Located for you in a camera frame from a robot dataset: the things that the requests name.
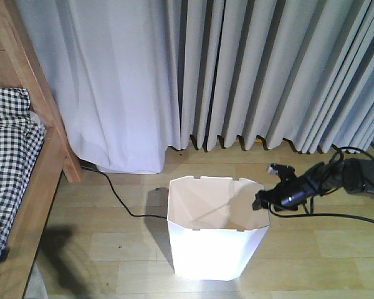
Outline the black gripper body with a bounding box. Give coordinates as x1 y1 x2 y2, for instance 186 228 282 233
252 183 312 211

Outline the white plastic trash bin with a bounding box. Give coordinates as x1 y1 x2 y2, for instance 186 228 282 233
167 176 270 281

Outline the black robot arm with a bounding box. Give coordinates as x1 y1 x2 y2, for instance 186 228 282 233
252 158 374 211

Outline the grey pleated curtain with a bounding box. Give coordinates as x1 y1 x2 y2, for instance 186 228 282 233
163 1 374 153

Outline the white sheer curtain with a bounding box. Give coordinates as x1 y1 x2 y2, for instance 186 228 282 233
16 1 180 174

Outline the grey round rug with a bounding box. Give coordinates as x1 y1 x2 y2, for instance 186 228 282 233
24 264 49 299

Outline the black white checkered bedding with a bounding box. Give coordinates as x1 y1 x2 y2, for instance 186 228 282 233
0 87 46 258

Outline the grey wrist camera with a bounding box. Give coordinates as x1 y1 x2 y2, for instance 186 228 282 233
267 163 297 183

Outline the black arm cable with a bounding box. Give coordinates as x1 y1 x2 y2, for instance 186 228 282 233
266 146 374 230

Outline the black floor power cable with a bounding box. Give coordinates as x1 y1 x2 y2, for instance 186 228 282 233
80 164 169 219

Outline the wooden bed frame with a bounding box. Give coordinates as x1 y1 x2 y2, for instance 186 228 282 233
0 1 81 298

